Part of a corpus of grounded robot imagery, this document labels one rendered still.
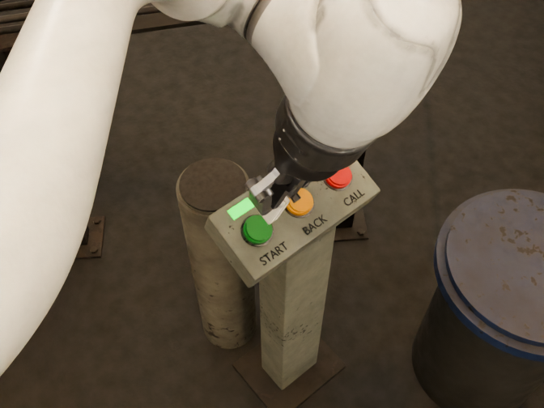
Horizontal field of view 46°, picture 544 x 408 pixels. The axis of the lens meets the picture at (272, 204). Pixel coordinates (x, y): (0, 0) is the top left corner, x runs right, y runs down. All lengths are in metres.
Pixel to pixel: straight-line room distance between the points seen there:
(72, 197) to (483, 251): 0.90
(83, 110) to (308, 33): 0.20
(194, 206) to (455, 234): 0.44
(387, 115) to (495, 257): 0.67
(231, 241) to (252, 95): 1.08
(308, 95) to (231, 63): 1.53
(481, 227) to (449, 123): 0.79
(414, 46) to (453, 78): 1.61
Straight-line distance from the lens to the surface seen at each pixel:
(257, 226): 0.86
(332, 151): 0.54
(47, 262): 0.26
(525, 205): 1.19
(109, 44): 0.35
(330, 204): 0.91
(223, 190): 1.02
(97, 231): 1.64
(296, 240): 0.88
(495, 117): 1.95
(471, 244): 1.11
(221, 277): 1.16
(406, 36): 0.42
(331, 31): 0.44
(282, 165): 0.61
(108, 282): 1.57
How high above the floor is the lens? 1.32
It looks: 54 degrees down
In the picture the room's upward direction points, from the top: straight up
